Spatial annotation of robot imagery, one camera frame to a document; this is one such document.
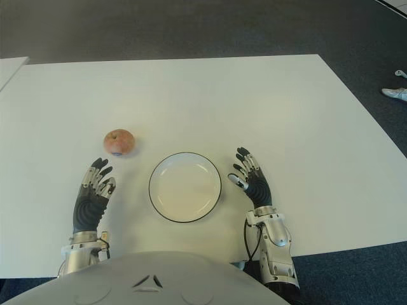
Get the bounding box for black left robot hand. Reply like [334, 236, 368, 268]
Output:
[72, 157, 117, 235]

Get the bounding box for white plate with black rim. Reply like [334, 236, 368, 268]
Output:
[148, 152, 223, 223]

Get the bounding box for grey robot torso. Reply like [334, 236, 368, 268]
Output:
[0, 250, 297, 305]

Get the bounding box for white side table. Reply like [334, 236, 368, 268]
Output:
[0, 56, 30, 93]

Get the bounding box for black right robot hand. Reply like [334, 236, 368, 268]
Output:
[227, 146, 273, 210]

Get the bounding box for red yellow apple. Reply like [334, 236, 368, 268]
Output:
[103, 128, 137, 157]

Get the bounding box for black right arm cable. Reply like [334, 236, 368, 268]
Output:
[244, 218, 265, 265]

